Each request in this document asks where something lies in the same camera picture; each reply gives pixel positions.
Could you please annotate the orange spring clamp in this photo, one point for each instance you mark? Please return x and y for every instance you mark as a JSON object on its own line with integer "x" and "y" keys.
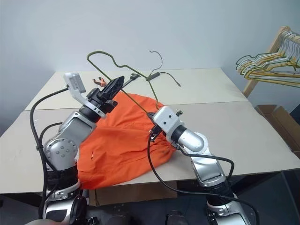
{"x": 101, "y": 81}

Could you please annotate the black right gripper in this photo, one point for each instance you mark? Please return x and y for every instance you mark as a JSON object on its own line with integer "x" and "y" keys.
{"x": 154, "y": 135}

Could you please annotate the brown cardboard box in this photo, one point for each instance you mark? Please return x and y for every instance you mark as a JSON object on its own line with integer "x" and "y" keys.
{"x": 281, "y": 122}

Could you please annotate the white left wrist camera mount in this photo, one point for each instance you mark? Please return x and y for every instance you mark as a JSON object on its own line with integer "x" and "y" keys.
{"x": 75, "y": 82}

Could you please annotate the dark rounded shape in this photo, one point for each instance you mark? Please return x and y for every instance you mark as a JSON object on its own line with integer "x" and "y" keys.
{"x": 175, "y": 218}

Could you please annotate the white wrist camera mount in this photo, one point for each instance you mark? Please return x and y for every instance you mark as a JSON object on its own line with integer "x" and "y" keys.
{"x": 75, "y": 82}
{"x": 166, "y": 118}

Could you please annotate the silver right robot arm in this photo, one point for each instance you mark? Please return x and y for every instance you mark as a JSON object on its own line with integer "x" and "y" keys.
{"x": 206, "y": 161}

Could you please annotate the wooden clothes rack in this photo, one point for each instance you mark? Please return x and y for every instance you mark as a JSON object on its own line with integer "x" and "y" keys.
{"x": 274, "y": 44}

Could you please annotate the cardboard panel under table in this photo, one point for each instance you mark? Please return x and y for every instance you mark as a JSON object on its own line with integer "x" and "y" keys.
{"x": 131, "y": 193}

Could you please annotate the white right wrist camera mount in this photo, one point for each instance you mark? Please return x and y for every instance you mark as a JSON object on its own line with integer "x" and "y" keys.
{"x": 166, "y": 118}

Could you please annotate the orange shorts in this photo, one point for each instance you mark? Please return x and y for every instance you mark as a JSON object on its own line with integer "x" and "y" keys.
{"x": 124, "y": 145}

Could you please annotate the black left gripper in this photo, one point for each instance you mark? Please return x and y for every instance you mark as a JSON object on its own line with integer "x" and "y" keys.
{"x": 103, "y": 104}

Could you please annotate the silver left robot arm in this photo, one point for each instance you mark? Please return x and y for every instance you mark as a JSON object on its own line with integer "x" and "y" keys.
{"x": 63, "y": 145}

